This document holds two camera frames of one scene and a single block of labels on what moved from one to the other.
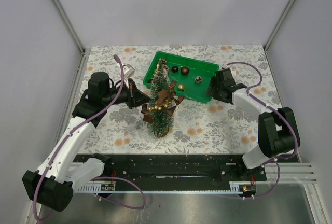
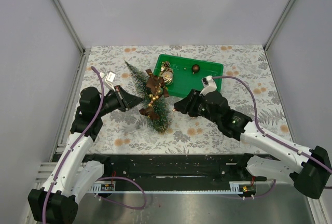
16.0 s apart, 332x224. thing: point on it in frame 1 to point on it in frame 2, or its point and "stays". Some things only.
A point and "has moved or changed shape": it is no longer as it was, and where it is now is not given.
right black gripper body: [216, 93] to [198, 108]
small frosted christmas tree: [160, 115] has moved or changed shape
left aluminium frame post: [82, 66] stays
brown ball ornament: [184, 70] to [195, 69]
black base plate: [182, 170] stays
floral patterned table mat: [196, 128] stays
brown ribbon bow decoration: [165, 99] to [156, 84]
